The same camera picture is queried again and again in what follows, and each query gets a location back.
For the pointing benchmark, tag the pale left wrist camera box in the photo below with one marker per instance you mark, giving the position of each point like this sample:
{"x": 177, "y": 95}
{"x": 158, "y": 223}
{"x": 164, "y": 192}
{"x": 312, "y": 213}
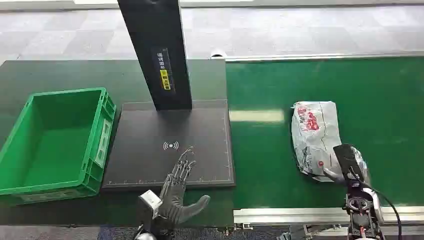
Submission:
{"x": 149, "y": 202}

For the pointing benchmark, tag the grey plastic parcel red print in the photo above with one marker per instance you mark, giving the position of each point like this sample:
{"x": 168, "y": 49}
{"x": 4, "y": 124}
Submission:
{"x": 314, "y": 139}

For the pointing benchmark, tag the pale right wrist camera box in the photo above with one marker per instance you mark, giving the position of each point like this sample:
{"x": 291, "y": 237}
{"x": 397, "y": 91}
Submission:
{"x": 376, "y": 205}

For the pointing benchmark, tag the black scanner base plate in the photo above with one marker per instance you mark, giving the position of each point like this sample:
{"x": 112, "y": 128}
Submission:
{"x": 145, "y": 159}

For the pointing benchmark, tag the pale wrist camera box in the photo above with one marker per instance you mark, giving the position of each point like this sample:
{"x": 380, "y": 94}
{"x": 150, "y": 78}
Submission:
{"x": 376, "y": 205}
{"x": 149, "y": 202}

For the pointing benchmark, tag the black yellow column label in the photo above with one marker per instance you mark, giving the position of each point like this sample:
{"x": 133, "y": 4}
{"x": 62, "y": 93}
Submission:
{"x": 164, "y": 71}

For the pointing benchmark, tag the green plastic crate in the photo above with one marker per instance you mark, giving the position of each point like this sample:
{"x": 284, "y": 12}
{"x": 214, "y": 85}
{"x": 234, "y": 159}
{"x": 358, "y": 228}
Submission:
{"x": 59, "y": 145}

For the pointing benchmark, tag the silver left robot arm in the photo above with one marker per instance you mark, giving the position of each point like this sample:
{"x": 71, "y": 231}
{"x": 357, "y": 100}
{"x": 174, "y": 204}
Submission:
{"x": 155, "y": 232}

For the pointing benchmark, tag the green conveyor belt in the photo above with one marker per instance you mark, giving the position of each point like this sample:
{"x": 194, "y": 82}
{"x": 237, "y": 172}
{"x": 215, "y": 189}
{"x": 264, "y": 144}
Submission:
{"x": 265, "y": 159}

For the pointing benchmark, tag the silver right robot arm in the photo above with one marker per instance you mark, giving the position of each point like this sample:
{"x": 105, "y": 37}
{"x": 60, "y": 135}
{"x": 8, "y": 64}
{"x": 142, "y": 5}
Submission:
{"x": 359, "y": 212}

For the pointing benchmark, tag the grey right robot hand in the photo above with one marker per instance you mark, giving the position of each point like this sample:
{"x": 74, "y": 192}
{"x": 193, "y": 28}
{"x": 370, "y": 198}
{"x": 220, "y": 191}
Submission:
{"x": 348, "y": 162}

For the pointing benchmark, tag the aluminium conveyor side rail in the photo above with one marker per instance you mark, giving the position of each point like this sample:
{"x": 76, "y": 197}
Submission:
{"x": 291, "y": 216}
{"x": 324, "y": 55}

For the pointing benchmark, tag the black scanner column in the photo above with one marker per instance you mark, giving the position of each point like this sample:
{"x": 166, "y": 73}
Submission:
{"x": 155, "y": 49}

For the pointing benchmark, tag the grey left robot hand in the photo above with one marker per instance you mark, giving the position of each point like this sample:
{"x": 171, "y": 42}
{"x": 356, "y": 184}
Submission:
{"x": 175, "y": 202}

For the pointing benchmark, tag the white round roller end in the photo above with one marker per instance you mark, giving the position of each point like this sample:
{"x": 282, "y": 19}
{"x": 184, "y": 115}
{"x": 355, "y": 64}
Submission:
{"x": 218, "y": 53}

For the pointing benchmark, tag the white label on crate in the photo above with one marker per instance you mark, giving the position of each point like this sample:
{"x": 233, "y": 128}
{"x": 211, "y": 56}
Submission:
{"x": 103, "y": 142}

